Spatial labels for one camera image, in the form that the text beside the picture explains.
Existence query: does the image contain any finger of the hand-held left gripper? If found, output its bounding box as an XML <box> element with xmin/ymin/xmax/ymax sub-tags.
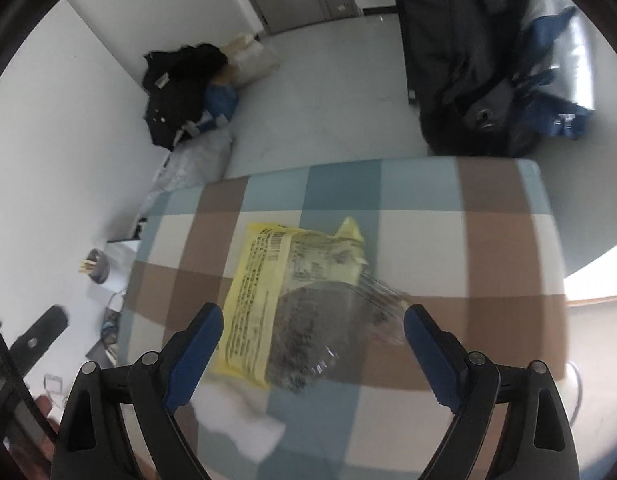
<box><xmin>8</xmin><ymin>306</ymin><xmax>70</xmax><ymax>361</ymax></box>

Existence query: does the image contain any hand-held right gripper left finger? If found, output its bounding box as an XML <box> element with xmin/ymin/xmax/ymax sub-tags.
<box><xmin>51</xmin><ymin>302</ymin><xmax>225</xmax><ymax>480</ymax></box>

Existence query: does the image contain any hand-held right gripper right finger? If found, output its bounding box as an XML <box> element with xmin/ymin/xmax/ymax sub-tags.
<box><xmin>403</xmin><ymin>304</ymin><xmax>579</xmax><ymax>480</ymax></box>

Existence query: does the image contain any yellow clear printed wrapper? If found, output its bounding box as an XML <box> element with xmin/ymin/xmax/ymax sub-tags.
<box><xmin>211</xmin><ymin>217</ymin><xmax>412</xmax><ymax>392</ymax></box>

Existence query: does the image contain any person's left hand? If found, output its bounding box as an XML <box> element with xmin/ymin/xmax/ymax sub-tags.
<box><xmin>32</xmin><ymin>394</ymin><xmax>63</xmax><ymax>463</ymax></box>

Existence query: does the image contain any white paper piece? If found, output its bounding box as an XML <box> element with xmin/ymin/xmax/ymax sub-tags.
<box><xmin>191</xmin><ymin>375</ymin><xmax>286</xmax><ymax>463</ymax></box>

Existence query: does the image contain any chopstick holder cup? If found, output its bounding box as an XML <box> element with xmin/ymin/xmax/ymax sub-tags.
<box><xmin>86</xmin><ymin>249</ymin><xmax>112</xmax><ymax>285</ymax></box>

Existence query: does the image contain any checkered tablecloth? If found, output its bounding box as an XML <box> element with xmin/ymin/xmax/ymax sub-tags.
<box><xmin>116</xmin><ymin>157</ymin><xmax>569</xmax><ymax>480</ymax></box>

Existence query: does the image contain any grey plastic bag on floor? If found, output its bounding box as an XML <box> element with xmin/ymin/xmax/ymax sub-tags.
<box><xmin>148</xmin><ymin>132</ymin><xmax>235</xmax><ymax>196</ymax></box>

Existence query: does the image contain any black jacket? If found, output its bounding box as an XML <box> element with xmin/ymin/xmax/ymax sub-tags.
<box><xmin>141</xmin><ymin>44</ymin><xmax>230</xmax><ymax>150</ymax></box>

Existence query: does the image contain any beige plastic bag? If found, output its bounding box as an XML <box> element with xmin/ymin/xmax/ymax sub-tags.
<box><xmin>221</xmin><ymin>32</ymin><xmax>282</xmax><ymax>86</ymax></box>

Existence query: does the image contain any silver folding umbrella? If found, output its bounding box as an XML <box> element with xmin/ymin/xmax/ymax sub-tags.
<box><xmin>509</xmin><ymin>0</ymin><xmax>602</xmax><ymax>141</ymax></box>

